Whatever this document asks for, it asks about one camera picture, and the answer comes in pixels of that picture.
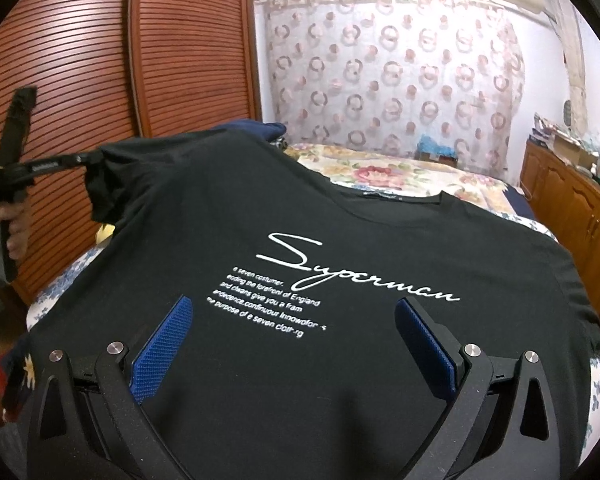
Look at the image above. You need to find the black Superman t-shirt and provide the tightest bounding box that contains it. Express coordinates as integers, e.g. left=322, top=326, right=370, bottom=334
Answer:
left=30, top=130, right=600, bottom=479

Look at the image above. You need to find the person's left hand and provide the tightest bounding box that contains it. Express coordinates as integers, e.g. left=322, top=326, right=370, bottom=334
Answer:
left=0, top=201, right=34, bottom=262

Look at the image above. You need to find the floral bed cover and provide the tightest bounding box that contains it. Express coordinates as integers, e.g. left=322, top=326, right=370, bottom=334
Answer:
left=26, top=143, right=600, bottom=464

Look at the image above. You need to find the wooden sideboard cabinet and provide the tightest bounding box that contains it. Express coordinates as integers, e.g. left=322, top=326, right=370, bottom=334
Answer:
left=520, top=141, right=600, bottom=315

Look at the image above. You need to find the blue item at bed head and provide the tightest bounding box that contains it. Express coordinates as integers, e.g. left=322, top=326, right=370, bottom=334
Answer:
left=415, top=136, right=457, bottom=167

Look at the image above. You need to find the folded navy blue garment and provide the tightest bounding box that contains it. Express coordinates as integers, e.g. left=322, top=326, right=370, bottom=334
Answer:
left=211, top=118, right=287, bottom=143

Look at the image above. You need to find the circle patterned sheer curtain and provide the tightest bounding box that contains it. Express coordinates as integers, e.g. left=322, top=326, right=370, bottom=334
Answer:
left=259, top=0, right=524, bottom=178

